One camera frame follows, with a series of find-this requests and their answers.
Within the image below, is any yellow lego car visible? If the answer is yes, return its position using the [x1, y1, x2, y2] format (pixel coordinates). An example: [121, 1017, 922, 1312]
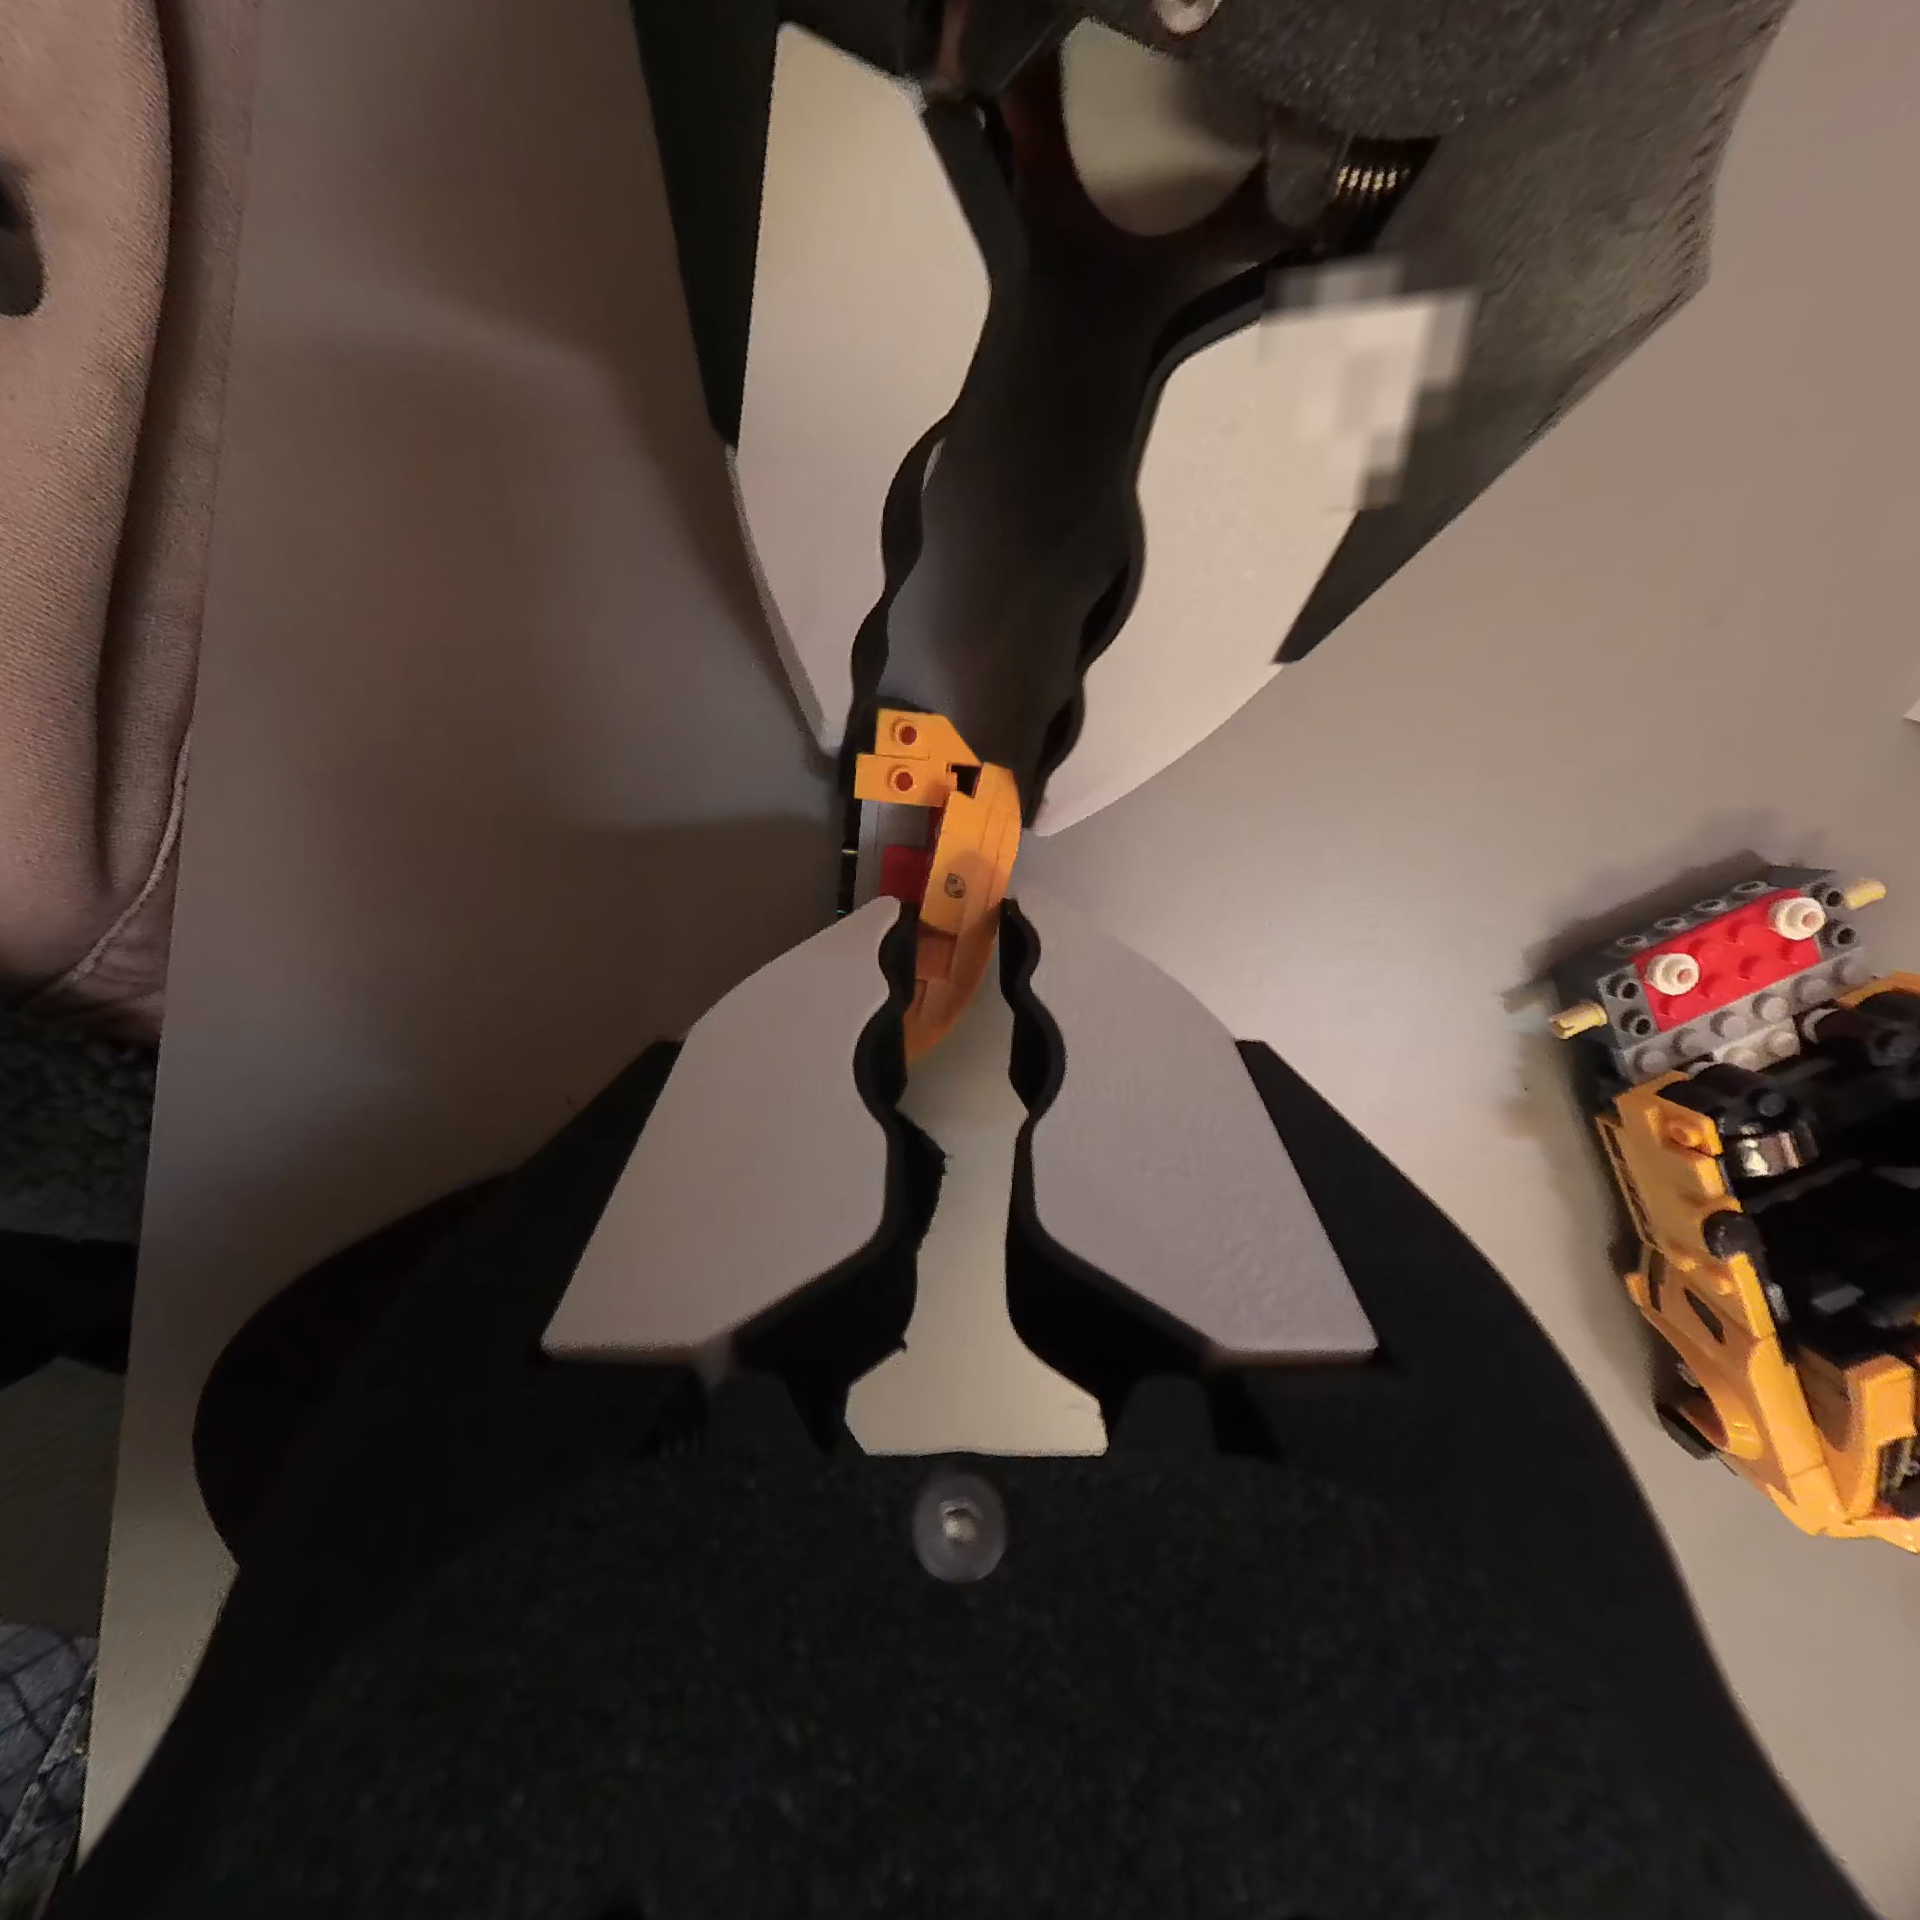
[1544, 854, 1920, 1554]

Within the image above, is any plaid cloth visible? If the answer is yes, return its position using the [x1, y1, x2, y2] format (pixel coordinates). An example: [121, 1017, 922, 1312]
[0, 1621, 110, 1867]

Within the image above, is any orange arch lego piece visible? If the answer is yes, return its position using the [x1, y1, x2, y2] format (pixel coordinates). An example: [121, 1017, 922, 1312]
[898, 752, 1031, 1055]

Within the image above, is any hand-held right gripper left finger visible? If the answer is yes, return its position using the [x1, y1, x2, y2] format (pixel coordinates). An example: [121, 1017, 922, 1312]
[542, 901, 914, 1376]

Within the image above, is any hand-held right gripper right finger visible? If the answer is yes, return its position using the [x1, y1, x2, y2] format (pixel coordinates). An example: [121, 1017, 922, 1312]
[1005, 895, 1390, 1376]

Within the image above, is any dark fleece jacket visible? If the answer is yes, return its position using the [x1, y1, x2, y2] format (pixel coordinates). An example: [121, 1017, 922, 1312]
[0, 990, 159, 1389]

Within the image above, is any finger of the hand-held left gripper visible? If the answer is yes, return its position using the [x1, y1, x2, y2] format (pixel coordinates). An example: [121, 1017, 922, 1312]
[1035, 255, 1479, 837]
[726, 25, 1000, 766]

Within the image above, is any beige garment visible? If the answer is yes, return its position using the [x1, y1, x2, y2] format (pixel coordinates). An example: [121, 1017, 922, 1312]
[0, 0, 266, 1042]

